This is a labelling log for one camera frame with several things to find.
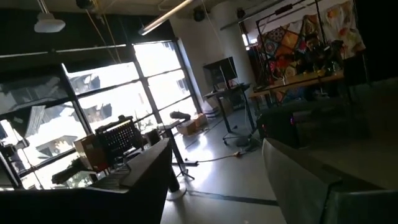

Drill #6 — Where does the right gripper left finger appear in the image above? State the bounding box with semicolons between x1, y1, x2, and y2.
0;138;174;224

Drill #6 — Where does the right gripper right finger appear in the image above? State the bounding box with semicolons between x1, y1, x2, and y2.
262;138;398;224

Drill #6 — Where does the black perforated crate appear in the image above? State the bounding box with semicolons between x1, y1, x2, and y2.
95;115;142;159

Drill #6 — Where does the brown box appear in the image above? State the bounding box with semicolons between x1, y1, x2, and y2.
73;133;108;172

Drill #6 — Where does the small black side table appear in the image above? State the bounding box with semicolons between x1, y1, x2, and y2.
157;119;200;167

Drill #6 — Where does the cardboard box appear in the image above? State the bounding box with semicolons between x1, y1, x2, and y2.
176;119;197;136
194;113;208;128

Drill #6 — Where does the black bag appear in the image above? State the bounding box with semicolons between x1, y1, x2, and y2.
169;111;191;121

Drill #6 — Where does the wooden table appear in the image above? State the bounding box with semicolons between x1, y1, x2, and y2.
248;70;346;100

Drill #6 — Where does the large window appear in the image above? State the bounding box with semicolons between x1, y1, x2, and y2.
0;40;200;190

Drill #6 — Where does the black standing desk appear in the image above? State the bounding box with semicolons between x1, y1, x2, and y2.
203;83;257;146

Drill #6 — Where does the black computer monitor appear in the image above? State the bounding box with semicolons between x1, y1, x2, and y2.
203;57;239;88

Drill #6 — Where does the person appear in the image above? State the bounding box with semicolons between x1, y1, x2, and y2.
295;32;335;74

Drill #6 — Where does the colourful patterned tapestry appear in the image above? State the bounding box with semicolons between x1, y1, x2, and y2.
256;0;366;103

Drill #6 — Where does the black cabinet panel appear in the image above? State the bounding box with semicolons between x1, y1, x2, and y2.
354;0;398;83

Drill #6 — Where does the long ceiling light bar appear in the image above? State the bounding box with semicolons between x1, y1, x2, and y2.
137;0;195;36

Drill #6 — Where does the white pendant ceiling lamp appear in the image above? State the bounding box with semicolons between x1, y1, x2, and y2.
33;0;67;34

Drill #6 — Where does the orange floor cable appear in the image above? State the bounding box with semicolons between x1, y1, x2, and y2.
186;151;245;164

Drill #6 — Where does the black background rig frame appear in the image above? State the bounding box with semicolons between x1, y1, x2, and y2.
219;0;330;91

